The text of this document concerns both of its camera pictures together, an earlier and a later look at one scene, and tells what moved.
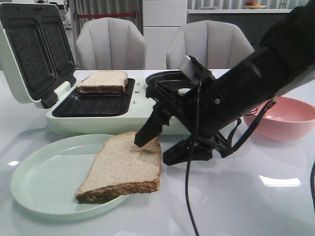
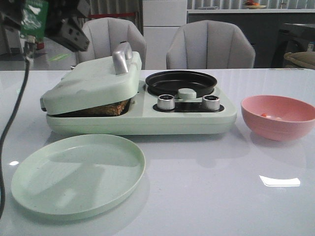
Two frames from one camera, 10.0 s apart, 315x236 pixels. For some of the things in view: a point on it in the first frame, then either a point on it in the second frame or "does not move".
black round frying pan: (174, 78) does not move
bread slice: (121, 166) -> (116, 108)
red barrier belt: (103, 15) does not move
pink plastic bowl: (287, 119) does not move
